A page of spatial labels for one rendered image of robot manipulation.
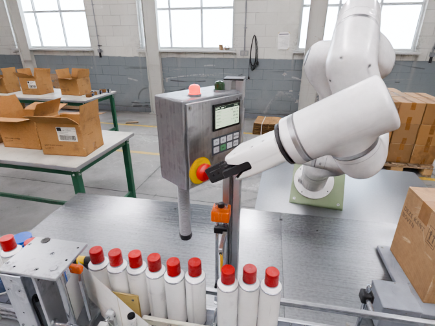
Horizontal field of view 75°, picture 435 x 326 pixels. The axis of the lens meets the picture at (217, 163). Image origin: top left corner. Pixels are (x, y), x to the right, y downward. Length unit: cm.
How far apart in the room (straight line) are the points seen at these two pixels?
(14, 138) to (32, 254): 202
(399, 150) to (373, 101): 372
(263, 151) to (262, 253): 72
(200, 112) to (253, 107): 558
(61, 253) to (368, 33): 76
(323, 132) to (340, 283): 74
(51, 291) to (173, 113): 48
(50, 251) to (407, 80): 613
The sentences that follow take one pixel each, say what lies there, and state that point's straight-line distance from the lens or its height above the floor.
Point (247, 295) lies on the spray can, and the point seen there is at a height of 103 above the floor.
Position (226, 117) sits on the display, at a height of 143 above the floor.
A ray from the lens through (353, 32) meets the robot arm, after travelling 62.
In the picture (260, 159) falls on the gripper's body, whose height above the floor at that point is 140.
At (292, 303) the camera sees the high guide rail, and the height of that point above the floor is 96.
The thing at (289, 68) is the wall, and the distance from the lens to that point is 597.
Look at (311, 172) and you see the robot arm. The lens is 126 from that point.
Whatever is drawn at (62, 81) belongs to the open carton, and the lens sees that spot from 497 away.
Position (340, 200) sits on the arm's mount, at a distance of 150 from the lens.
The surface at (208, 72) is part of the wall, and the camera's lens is 619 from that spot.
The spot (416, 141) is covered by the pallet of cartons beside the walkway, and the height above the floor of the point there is 43.
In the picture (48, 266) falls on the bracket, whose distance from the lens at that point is 72.
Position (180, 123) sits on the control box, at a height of 143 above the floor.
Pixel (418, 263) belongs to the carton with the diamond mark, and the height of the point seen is 94.
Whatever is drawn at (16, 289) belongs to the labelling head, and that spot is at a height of 110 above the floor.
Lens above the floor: 158
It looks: 24 degrees down
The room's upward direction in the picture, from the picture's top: straight up
